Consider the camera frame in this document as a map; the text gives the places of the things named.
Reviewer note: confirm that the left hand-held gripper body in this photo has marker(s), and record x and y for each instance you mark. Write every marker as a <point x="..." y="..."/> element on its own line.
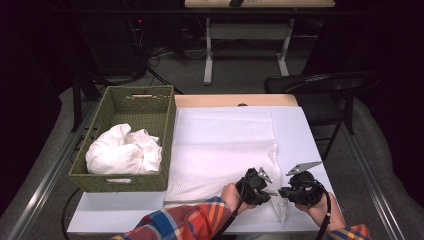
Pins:
<point x="253" y="186"/>

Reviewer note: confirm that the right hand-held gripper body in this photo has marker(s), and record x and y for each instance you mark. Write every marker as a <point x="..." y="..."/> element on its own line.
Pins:
<point x="305" y="188"/>

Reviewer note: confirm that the white cloth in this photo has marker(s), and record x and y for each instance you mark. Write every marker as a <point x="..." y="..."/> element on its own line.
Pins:
<point x="120" y="153"/>
<point x="220" y="150"/>

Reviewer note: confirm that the green woven basket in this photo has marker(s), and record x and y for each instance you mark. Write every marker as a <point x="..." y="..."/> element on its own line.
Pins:
<point x="140" y="113"/>

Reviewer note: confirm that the person's left hand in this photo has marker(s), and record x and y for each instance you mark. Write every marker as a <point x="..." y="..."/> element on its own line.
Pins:
<point x="231" y="196"/>

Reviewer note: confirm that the person's right hand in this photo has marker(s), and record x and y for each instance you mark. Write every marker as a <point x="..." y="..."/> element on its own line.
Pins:
<point x="325" y="213"/>

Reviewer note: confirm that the black folding chair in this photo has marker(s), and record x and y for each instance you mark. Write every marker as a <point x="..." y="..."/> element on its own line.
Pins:
<point x="320" y="106"/>

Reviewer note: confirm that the wooden desk with white legs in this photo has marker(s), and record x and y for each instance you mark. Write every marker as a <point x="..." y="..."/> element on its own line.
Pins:
<point x="246" y="31"/>

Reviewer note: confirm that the small black device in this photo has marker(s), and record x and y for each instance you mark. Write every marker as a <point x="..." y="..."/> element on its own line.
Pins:
<point x="236" y="2"/>

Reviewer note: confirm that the black metal stand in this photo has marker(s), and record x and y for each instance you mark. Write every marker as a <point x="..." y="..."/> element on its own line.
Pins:
<point x="77" y="100"/>

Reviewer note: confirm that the black cabinet with red light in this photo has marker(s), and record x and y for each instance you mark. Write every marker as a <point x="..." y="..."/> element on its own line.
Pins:
<point x="110" y="43"/>

